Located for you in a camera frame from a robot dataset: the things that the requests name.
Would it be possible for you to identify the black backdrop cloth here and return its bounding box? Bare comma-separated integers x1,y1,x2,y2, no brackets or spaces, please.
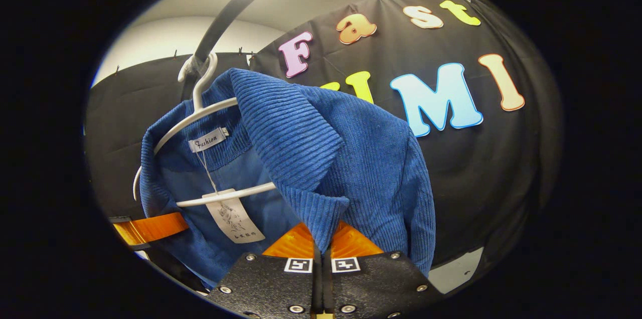
84,0,562,279

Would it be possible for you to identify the blue corduroy jacket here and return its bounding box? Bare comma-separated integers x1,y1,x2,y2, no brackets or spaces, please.
139,68,437,289

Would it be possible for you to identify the black clothes rack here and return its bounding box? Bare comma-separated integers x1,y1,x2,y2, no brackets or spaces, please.
181,0,324,104

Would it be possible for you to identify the white hanger with taped hook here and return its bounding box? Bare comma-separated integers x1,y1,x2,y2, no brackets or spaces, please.
132,53,276,208

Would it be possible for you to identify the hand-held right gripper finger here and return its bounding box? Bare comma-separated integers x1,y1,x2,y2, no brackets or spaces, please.
207,222,323,319
323,220,445,319

